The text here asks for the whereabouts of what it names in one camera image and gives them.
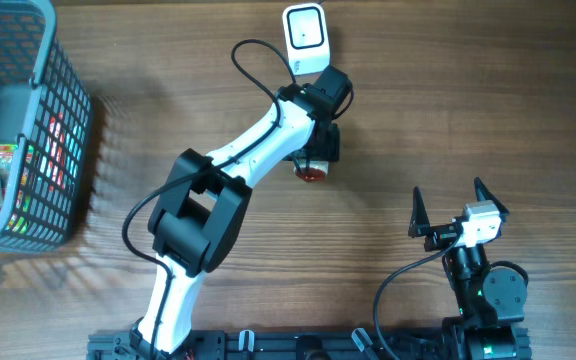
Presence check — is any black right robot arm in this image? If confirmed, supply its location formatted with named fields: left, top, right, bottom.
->
left=408, top=178, right=532, bottom=360

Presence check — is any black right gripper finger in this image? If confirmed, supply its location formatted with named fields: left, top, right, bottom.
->
left=410, top=186, right=430, bottom=228
left=474, top=177, right=510, bottom=216

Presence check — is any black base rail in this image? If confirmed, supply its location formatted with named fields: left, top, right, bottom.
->
left=86, top=326, right=533, bottom=360

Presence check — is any dark grey plastic basket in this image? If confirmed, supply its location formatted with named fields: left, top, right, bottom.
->
left=0, top=0, right=93, bottom=253

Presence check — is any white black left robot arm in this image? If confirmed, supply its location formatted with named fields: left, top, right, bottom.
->
left=122, top=80, right=354, bottom=359

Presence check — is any green lid sauce jar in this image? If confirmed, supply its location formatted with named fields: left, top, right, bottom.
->
left=293, top=159, right=329, bottom=182

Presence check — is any white barcode scanner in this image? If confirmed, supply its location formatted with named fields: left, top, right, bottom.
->
left=282, top=2, right=331, bottom=76

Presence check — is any black right camera cable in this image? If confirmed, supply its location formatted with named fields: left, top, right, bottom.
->
left=372, top=233, right=464, bottom=360

